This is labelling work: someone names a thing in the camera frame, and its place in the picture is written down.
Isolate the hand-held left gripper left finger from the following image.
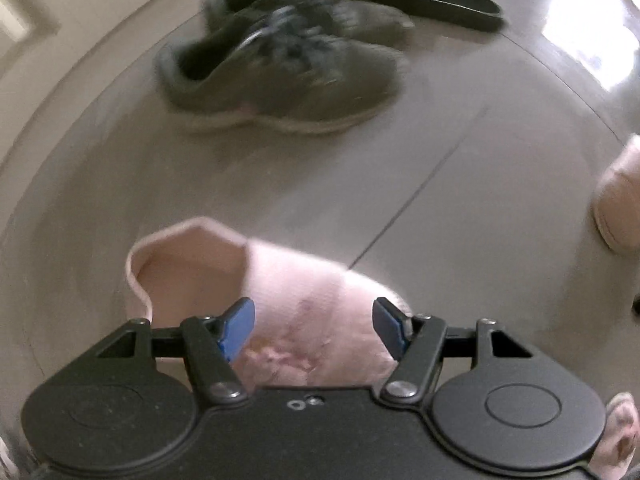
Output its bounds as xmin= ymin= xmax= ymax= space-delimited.
xmin=95 ymin=297 xmax=256 ymax=406

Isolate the pink plush slipper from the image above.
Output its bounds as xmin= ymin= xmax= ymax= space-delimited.
xmin=594 ymin=134 xmax=640 ymax=256
xmin=124 ymin=217 xmax=416 ymax=391

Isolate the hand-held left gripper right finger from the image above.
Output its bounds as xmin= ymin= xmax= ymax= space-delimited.
xmin=372 ymin=297 xmax=536 ymax=408

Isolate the white panelled door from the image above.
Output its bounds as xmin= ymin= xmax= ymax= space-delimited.
xmin=0 ymin=0 xmax=63 ymax=43

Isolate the grey sneaker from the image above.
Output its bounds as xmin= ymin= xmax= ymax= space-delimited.
xmin=200 ymin=0 xmax=416 ymax=41
xmin=157 ymin=7 xmax=413 ymax=133

